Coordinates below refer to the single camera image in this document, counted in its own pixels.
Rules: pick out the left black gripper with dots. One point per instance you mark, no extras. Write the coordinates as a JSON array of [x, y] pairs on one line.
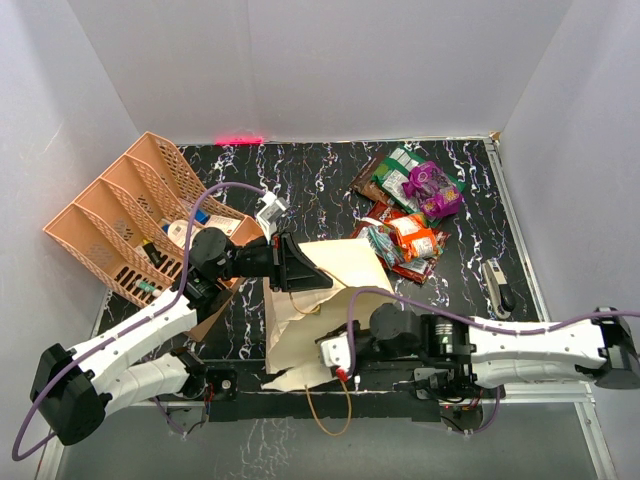
[[290, 269]]

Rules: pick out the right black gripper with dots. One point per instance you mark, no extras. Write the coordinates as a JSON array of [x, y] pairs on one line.
[[332, 334]]

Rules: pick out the brown paper bag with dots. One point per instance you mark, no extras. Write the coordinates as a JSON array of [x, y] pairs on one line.
[[295, 320]]

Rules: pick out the red snack packet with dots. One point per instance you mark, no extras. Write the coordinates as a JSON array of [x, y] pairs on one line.
[[417, 270]]

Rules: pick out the teal snack packet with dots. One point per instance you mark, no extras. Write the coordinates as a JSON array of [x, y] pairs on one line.
[[380, 238]]

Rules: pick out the orange snack packet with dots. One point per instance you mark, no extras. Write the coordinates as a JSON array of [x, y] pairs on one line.
[[414, 237]]

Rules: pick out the brown kettle chips bag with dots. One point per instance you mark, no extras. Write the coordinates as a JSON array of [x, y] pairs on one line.
[[364, 184]]

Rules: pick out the purple snack bag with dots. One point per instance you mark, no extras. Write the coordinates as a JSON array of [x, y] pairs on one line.
[[437, 194]]

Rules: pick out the green snack bag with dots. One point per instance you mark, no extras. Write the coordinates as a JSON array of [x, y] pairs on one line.
[[393, 171]]

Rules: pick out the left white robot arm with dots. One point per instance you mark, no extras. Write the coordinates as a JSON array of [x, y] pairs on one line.
[[75, 389]]

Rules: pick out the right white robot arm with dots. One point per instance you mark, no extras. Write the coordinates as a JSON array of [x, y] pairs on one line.
[[461, 360]]

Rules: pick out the pink compartment tray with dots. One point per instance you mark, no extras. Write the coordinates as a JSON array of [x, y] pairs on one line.
[[210, 298]]

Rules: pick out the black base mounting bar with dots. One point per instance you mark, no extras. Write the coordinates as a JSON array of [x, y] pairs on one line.
[[384, 389]]

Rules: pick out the small blue box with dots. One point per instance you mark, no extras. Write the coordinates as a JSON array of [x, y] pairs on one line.
[[201, 217]]

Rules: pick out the white round bottle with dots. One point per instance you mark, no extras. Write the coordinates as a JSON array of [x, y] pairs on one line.
[[176, 231]]

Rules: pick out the black marker pen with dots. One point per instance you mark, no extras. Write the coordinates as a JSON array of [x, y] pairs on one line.
[[153, 254]]

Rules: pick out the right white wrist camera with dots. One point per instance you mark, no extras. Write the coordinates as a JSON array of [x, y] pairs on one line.
[[337, 354]]

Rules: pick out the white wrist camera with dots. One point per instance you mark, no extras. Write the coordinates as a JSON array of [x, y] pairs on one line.
[[274, 207], [337, 354]]

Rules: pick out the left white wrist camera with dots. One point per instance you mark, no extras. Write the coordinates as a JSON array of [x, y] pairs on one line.
[[274, 207]]

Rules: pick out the aluminium frame rail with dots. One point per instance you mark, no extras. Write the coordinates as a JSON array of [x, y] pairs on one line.
[[580, 395]]

